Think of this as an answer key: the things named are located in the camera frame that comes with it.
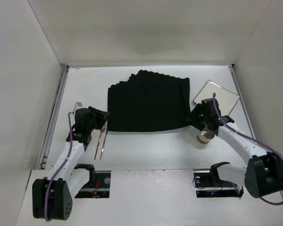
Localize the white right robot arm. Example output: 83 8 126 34
188 98 283 199

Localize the silver knife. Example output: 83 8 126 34
100 129 108 161

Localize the aluminium table rail left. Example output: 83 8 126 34
35 64 69 170

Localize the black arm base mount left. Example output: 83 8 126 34
75 171 111 199

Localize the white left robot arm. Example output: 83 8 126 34
32 102 110 222

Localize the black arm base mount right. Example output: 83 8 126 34
192 170 244 198

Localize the aluminium table rail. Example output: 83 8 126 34
229 64 256 138
35 64 69 170

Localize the black cloth placemat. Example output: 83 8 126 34
108 70 191 132

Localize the copper fork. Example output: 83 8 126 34
94 127 106 160

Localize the white square plate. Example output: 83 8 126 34
193 80 240 116

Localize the metal cup with cork base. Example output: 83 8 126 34
197 129 215 144

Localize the aluminium table rail right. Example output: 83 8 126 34
229 64 256 138

